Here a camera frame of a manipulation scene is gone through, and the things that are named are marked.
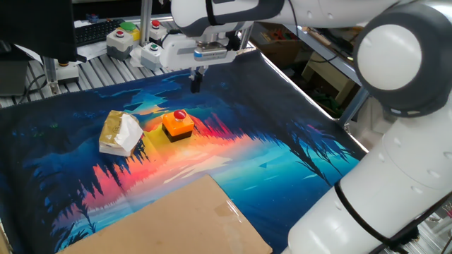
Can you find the flat brown cardboard sheet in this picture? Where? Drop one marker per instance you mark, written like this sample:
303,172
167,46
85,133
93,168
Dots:
176,222

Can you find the white paper sheet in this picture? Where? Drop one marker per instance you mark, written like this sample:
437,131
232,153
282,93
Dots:
92,51

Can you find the beige wooden stool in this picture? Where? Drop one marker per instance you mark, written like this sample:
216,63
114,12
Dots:
326,75

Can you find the brown open cardboard box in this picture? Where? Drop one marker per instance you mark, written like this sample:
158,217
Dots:
279,49

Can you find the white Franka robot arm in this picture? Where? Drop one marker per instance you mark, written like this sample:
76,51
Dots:
388,176

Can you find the black monitor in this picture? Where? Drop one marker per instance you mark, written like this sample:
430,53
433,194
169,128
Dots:
35,24

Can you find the white box with green button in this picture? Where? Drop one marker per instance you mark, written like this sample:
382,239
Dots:
151,56

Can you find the printed sunset landscape mat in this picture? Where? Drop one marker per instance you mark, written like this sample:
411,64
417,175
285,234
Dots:
265,158

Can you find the white box with red button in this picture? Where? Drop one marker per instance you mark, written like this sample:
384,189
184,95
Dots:
157,32

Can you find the grey box with red button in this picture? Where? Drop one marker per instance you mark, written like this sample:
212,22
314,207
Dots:
118,46

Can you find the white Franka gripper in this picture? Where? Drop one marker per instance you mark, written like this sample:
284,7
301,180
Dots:
176,53

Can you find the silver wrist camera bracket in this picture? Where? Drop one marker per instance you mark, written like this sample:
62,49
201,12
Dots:
210,54

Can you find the black computer keyboard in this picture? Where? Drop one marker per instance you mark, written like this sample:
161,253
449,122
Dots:
97,31

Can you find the orange box with red button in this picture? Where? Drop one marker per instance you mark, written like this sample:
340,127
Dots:
176,127

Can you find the gold tissue pack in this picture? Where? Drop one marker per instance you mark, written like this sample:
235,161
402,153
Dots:
118,135

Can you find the white box with yellow knob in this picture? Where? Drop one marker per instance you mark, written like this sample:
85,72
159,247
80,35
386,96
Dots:
68,73

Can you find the aluminium profile post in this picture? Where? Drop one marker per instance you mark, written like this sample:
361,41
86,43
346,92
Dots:
145,21

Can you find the yellow box with green button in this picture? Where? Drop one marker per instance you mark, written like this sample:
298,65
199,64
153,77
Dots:
131,30

